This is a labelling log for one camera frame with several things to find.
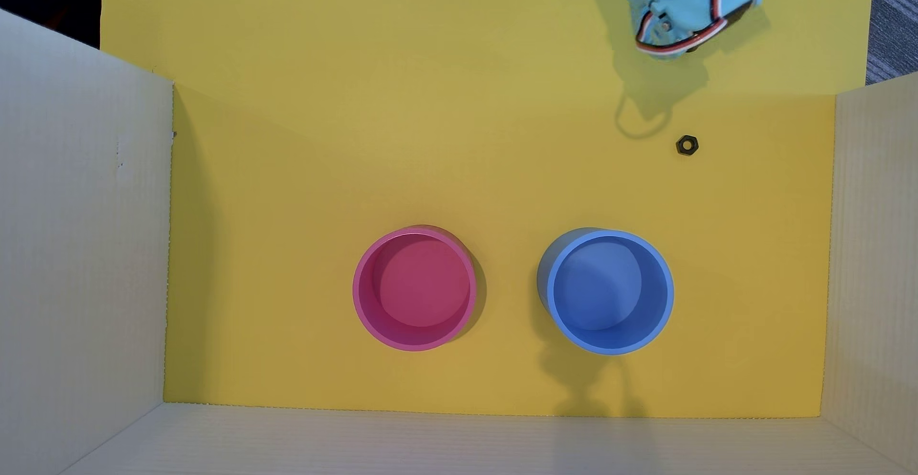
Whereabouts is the pink round box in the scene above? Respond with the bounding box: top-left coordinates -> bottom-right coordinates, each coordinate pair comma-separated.
352,226 -> 478,353

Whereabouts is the yellow paper sheet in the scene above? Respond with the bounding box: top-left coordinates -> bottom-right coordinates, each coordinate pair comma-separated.
100,0 -> 876,419

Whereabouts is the blue round box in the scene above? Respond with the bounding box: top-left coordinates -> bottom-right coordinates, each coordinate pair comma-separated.
538,228 -> 675,356

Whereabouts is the red white black cable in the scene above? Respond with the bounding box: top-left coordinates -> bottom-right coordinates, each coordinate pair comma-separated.
634,0 -> 755,56

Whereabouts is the white cardboard box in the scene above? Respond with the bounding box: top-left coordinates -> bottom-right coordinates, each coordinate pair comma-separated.
0,7 -> 918,475

